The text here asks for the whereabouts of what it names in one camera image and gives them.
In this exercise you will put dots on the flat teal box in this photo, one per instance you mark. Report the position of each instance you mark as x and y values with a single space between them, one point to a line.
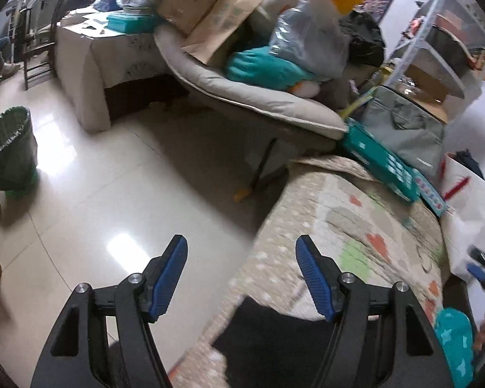
131 22

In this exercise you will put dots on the teal plush toy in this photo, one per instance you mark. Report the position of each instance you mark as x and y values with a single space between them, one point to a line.
258 68

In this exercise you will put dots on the black bag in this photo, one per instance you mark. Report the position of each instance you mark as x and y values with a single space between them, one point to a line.
363 40

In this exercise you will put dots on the white paper bag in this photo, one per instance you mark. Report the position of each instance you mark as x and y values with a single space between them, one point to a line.
464 210

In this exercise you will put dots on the teal starred blanket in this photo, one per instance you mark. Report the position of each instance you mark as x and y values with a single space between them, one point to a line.
454 343

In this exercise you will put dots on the grey lounge chair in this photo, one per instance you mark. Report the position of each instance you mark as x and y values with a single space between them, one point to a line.
266 105

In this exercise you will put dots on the clear plastic bag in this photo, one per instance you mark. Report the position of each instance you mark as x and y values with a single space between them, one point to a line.
307 40

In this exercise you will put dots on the dark blue cloth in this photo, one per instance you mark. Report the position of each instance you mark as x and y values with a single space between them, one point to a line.
469 163

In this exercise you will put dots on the heart-patterned quilt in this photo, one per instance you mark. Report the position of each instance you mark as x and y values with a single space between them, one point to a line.
367 218

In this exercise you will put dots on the long teal box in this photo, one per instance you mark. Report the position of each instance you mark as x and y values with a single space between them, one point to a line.
376 157

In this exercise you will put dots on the black pants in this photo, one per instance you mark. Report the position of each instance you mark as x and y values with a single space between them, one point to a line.
266 343

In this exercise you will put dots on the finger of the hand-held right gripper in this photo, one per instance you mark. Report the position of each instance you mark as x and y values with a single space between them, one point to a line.
477 271

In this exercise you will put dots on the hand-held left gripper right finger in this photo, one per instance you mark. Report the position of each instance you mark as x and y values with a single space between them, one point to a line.
313 279

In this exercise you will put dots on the table with white cloth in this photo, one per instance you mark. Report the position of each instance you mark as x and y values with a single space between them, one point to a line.
85 72

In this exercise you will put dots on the brown paper bag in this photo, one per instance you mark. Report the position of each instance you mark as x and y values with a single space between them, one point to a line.
222 24

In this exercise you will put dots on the colourful shapes box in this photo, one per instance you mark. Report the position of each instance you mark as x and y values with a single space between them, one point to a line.
430 196

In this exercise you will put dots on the black chair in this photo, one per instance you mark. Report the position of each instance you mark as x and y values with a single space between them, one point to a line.
36 48

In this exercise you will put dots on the grey fabric bag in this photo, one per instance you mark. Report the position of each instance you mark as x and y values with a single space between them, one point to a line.
400 129

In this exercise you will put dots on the green wastebasket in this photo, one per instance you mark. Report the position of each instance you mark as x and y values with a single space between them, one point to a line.
8 149

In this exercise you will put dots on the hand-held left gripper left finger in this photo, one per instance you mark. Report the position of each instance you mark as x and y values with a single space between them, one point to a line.
171 275

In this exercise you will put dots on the brown box in rack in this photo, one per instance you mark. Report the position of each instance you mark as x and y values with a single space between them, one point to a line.
424 85

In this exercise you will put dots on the clear plastic drawer unit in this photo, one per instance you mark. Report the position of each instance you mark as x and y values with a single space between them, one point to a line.
475 85

